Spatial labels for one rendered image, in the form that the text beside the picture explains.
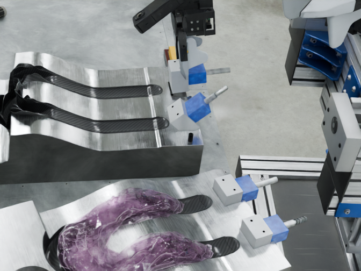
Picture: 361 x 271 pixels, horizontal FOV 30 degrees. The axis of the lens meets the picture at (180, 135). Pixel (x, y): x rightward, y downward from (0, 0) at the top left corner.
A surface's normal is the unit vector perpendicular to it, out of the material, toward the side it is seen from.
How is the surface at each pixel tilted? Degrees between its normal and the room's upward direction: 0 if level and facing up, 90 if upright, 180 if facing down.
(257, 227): 0
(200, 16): 82
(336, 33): 82
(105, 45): 0
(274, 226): 0
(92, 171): 90
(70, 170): 90
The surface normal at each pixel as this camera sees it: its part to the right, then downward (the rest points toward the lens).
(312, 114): 0.09, -0.73
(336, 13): 0.37, 0.55
